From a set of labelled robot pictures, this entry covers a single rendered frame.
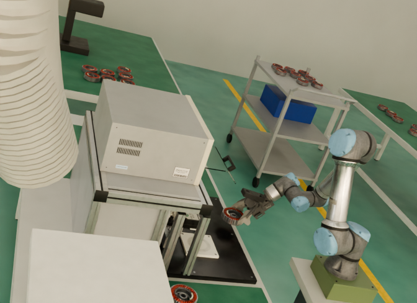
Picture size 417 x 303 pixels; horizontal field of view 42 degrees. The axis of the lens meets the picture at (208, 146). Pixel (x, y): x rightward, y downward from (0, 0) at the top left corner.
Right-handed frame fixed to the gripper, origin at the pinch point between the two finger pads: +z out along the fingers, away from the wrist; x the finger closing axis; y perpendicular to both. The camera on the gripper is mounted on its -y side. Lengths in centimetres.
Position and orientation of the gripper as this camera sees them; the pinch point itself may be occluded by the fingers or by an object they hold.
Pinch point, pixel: (232, 216)
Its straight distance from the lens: 261.5
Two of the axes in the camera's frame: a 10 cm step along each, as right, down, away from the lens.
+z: -8.3, 5.6, 0.4
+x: -2.6, -4.5, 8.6
